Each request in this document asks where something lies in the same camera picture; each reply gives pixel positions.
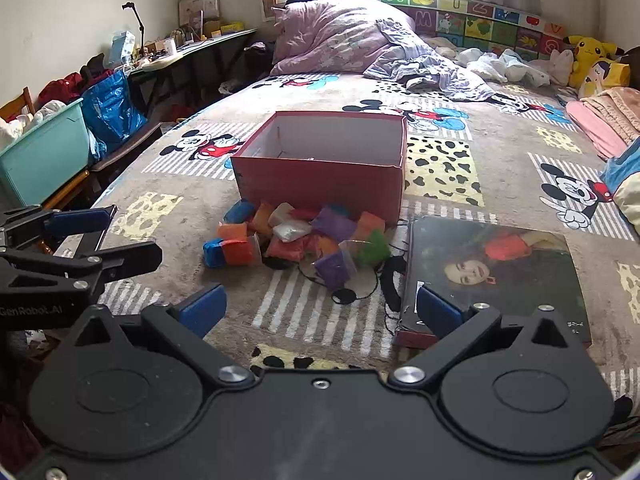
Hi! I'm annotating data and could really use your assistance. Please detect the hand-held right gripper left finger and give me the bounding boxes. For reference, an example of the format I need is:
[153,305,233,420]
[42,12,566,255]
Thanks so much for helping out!
[70,282,258,391]

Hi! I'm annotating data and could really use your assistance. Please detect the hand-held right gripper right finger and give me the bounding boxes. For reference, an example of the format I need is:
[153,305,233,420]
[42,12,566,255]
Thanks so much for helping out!
[387,284,571,388]

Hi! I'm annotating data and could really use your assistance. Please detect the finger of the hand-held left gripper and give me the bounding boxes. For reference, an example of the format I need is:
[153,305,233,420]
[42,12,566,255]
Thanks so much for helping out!
[0,204,118,250]
[0,241,164,295]

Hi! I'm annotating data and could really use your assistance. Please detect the pile of colourful clay packets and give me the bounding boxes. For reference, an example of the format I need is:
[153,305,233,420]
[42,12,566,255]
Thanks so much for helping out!
[202,199,392,293]

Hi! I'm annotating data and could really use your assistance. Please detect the red cardboard shoe box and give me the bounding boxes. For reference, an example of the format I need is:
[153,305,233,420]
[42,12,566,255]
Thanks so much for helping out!
[230,111,408,216]

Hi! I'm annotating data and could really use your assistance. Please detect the teal storage bin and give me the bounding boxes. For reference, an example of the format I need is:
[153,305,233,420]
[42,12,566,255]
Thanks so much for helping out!
[0,97,93,208]

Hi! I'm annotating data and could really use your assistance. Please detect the cartoon mouse printed blanket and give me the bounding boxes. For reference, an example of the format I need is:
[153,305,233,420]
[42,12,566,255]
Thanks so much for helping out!
[52,72,640,401]

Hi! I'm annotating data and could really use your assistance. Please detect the blue plastic bag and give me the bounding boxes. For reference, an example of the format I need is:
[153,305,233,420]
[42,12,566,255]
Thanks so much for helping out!
[80,69,150,158]

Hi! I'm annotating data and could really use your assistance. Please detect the wooden chair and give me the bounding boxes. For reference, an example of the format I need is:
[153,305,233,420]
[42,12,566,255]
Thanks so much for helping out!
[0,86,36,121]

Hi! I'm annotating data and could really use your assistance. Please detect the red clothes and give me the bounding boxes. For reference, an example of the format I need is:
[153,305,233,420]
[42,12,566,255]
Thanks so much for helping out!
[37,71,116,108]

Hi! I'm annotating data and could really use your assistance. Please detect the light blue box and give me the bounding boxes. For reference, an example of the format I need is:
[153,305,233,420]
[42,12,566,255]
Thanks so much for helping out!
[107,30,137,66]

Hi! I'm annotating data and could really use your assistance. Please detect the dark desk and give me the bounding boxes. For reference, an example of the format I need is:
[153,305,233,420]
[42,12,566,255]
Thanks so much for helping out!
[127,27,258,111]

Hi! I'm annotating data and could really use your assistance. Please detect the blue pillow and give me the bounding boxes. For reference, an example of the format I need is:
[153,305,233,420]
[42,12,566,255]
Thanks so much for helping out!
[600,137,640,196]

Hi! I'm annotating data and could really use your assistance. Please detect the pink folded sheet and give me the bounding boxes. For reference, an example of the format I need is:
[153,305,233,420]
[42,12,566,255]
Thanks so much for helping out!
[565,100,628,161]

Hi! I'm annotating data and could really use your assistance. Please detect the lavender crumpled sheet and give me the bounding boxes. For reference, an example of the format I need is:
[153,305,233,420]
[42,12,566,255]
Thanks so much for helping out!
[362,20,501,103]

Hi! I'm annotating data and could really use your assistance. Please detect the framed picture board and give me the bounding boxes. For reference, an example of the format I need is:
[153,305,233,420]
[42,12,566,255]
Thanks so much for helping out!
[177,0,221,28]

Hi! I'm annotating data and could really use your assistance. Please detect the dark clothing pile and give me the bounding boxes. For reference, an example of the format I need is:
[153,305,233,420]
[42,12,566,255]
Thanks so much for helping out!
[217,42,276,96]

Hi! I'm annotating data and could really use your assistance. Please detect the white crumpled clothes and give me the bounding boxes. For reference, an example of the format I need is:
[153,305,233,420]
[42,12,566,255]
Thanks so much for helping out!
[452,47,551,86]

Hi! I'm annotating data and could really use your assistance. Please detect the peach fuzzy blanket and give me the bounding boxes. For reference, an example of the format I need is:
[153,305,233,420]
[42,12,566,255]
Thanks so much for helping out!
[582,86,640,141]

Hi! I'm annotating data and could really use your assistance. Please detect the white plush toy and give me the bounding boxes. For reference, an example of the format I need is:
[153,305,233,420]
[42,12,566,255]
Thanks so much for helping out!
[532,49,576,86]

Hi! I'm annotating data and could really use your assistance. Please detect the colourful alphabet foam mat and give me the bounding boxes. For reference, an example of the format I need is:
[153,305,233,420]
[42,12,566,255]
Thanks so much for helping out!
[350,0,571,61]

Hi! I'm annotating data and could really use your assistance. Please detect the yellow printed cushion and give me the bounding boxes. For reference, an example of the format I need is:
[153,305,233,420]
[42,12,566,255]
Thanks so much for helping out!
[577,57,632,101]

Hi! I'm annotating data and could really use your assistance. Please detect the pink quilt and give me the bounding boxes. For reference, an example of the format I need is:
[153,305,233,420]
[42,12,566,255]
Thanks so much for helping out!
[270,0,426,78]

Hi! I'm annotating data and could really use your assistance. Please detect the yellow plush toy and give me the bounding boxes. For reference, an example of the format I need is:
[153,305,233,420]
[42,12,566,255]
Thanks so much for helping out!
[564,35,626,86]

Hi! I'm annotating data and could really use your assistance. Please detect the dark wooden headboard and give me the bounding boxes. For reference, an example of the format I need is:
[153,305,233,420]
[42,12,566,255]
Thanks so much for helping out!
[617,46,640,106]

